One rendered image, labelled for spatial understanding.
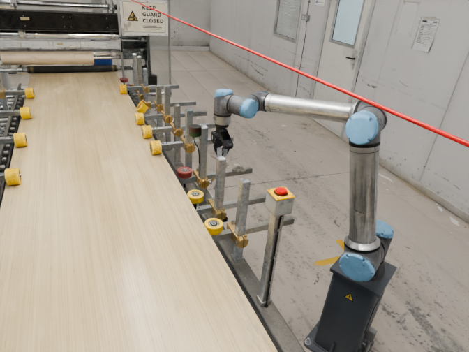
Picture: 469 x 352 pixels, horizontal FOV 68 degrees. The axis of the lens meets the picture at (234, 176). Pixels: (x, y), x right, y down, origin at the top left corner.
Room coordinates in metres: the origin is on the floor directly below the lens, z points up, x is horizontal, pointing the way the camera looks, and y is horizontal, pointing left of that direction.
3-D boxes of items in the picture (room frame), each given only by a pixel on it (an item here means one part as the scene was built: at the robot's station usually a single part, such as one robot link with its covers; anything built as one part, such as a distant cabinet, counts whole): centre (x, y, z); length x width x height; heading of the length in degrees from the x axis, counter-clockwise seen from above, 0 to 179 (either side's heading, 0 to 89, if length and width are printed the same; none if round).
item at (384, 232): (1.36, -0.69, 0.79); 0.17 x 0.15 x 0.18; 146
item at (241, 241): (1.26, -0.03, 0.83); 0.14 x 0.06 x 0.05; 26
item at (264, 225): (1.31, -0.11, 0.83); 0.44 x 0.03 x 0.04; 116
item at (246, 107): (1.62, -0.02, 1.31); 0.12 x 0.12 x 0.09; 56
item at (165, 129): (2.19, 0.37, 0.95); 0.50 x 0.04 x 0.04; 116
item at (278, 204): (1.00, -0.16, 1.18); 0.07 x 0.07 x 0.08; 26
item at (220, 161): (1.46, 0.07, 0.87); 0.04 x 0.04 x 0.48; 26
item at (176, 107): (2.13, 0.40, 0.89); 0.04 x 0.04 x 0.48; 26
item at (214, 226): (1.22, 0.07, 0.85); 0.08 x 0.08 x 0.11
